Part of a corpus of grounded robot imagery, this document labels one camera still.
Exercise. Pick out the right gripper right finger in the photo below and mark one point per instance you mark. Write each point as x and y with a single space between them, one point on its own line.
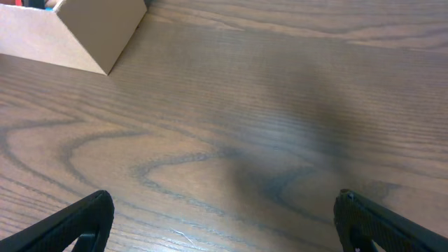
364 225

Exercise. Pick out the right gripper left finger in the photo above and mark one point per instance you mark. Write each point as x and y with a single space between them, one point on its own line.
86 223

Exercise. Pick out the brown cardboard box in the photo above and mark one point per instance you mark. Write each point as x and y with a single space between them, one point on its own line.
79 34

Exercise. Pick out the red black stapler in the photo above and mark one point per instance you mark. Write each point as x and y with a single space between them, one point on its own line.
41 4

